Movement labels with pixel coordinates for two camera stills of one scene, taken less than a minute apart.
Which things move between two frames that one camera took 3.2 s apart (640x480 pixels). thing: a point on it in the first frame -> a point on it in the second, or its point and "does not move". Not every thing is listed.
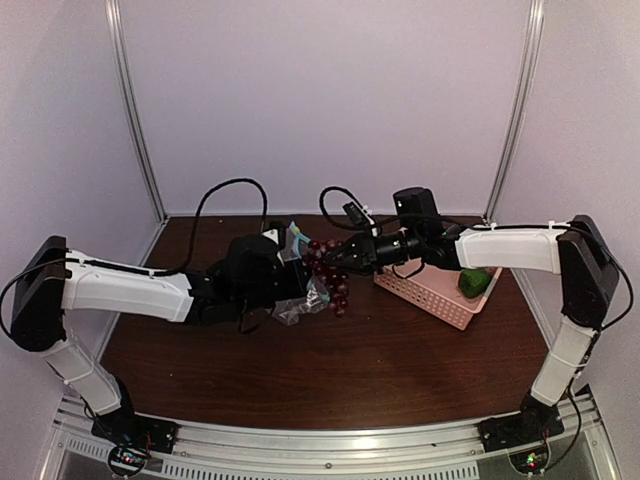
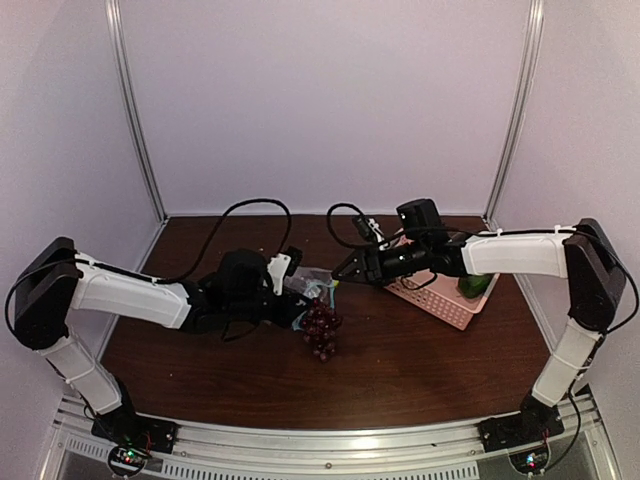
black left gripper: x=298 y=283 -> x=289 y=310
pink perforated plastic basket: x=437 y=291 does not move
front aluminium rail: x=582 y=451 does not move
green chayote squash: x=473 y=282 does not move
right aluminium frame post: x=535 y=30 does not move
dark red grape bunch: x=336 y=281 -> x=321 y=325
